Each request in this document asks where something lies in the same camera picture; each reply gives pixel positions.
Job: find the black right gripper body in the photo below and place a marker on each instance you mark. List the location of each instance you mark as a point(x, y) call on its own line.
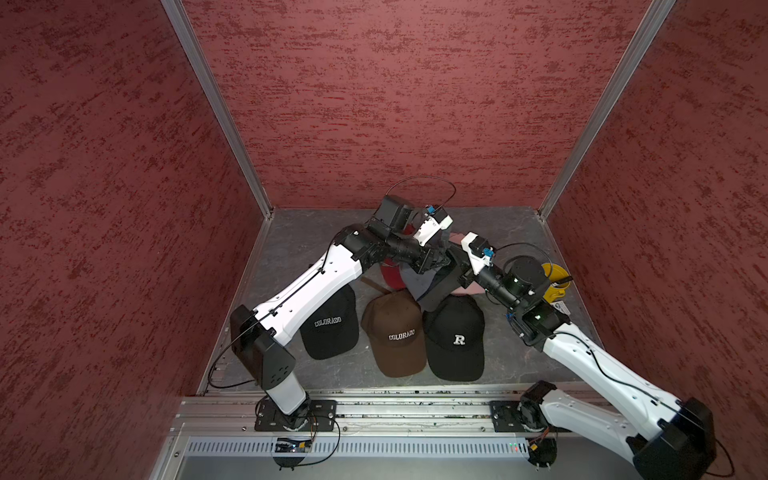
point(468, 275)

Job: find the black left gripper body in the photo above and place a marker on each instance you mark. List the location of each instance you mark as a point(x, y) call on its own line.
point(425, 252)

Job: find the grey baseball cap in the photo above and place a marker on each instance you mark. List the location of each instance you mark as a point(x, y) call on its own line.
point(431, 288)

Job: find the dark red baseball cap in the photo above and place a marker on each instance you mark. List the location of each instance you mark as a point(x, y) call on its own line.
point(391, 273)

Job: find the black baseball cap letter R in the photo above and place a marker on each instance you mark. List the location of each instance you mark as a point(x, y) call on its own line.
point(454, 334)

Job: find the brown baseball cap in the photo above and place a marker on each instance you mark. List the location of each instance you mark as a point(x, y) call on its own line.
point(394, 327)

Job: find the black cap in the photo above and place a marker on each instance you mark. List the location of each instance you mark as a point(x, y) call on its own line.
point(333, 329)

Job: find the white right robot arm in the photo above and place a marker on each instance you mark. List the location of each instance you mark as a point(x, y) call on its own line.
point(662, 436)

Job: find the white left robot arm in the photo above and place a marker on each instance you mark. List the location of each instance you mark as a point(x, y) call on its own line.
point(395, 231)

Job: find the yellow plastic cup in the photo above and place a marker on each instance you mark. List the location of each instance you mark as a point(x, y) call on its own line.
point(559, 281)

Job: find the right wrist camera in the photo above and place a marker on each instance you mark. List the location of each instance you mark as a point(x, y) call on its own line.
point(479, 251)

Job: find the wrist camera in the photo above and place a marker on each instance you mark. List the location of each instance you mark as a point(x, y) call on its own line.
point(435, 220)
point(479, 251)

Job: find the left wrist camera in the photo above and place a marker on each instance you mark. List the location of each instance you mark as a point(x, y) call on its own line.
point(435, 220)

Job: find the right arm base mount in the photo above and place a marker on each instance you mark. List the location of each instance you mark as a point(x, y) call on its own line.
point(509, 417)

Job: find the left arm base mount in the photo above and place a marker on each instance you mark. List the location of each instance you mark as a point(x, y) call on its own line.
point(312, 416)

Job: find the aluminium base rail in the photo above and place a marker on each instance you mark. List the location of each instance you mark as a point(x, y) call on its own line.
point(390, 432)

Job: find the right rear aluminium corner post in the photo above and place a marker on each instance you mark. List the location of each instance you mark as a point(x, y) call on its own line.
point(648, 28)

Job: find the aluminium corner post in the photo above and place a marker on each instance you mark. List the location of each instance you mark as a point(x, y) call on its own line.
point(184, 31)
point(648, 28)

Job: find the left rear aluminium corner post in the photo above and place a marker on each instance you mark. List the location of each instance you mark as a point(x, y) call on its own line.
point(184, 31)

